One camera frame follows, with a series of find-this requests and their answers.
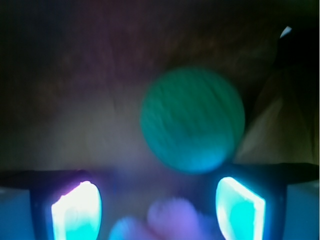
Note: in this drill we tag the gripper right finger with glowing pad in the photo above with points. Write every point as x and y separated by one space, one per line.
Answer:
269 202

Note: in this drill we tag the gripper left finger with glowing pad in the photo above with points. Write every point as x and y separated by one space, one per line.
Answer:
49 205

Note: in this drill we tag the green ball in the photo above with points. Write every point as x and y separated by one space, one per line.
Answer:
192 119

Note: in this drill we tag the pink plush toy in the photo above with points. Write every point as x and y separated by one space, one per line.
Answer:
167 219

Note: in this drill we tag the brown paper bag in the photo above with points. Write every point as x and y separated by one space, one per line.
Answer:
74 73

